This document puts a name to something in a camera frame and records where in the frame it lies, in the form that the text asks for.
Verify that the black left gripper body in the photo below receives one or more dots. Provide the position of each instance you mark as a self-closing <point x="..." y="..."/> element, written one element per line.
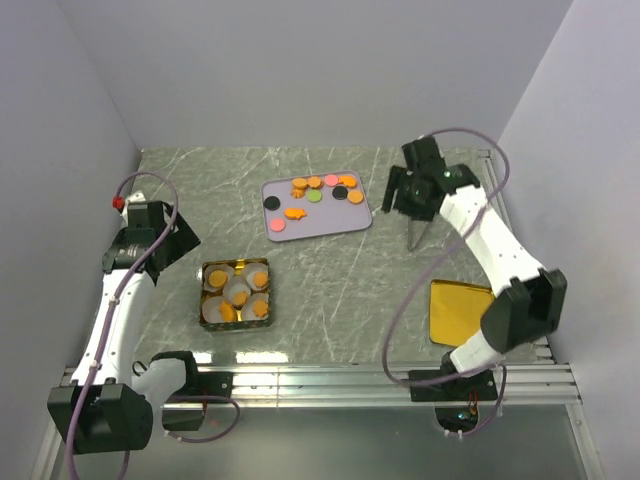
<point x="162" y="231"/>

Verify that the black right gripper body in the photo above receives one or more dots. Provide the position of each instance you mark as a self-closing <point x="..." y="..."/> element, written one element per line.
<point x="408" y="202"/>

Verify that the metal tongs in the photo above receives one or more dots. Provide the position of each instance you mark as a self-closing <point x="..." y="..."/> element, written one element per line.
<point x="416" y="232"/>

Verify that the green gold cookie tin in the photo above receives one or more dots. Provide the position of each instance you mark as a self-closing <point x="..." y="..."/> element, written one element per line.
<point x="238" y="325"/>

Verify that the orange flower cookie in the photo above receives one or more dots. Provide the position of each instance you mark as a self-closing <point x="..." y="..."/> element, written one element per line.
<point x="260" y="309"/>

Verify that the gold tin lid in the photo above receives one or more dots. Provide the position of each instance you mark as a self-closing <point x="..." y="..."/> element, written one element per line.
<point x="455" y="311"/>

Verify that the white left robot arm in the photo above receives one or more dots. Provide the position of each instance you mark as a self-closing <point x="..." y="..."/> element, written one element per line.
<point x="104" y="409"/>

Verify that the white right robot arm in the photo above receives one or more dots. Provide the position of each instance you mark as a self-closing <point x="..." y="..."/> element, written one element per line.
<point x="528" y="298"/>

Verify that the white paper cup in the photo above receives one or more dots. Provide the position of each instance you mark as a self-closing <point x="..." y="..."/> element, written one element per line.
<point x="209" y="310"/>
<point x="249" y="269"/>
<point x="235" y="284"/>
<point x="209" y="267"/>
<point x="246" y="311"/>

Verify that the black sandwich cookie right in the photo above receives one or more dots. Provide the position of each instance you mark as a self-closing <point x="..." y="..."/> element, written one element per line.
<point x="340" y="192"/>

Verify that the black sandwich cookie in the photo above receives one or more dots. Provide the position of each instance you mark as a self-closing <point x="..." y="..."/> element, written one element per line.
<point x="340" y="192"/>
<point x="271" y="203"/>

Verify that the pink round cookie right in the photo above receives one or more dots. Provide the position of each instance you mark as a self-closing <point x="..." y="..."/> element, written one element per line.
<point x="331" y="180"/>

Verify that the pink round cookie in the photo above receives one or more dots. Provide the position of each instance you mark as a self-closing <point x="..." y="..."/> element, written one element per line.
<point x="277" y="225"/>
<point x="331" y="180"/>

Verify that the orange leaf cookie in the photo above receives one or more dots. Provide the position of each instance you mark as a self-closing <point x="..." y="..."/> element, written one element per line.
<point x="315" y="182"/>

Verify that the green round cookie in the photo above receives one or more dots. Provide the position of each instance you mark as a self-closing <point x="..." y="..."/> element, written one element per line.
<point x="314" y="196"/>

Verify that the orange sandwich cookie top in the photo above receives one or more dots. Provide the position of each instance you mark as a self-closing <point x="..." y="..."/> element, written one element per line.
<point x="299" y="183"/>

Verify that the pink round cookie left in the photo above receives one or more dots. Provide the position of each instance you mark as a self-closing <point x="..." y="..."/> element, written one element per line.
<point x="277" y="225"/>

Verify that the black sandwich cookie left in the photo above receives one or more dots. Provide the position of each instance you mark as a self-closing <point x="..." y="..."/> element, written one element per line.
<point x="271" y="203"/>

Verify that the purple tray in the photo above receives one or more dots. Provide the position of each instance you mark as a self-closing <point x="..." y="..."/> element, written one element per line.
<point x="327" y="217"/>

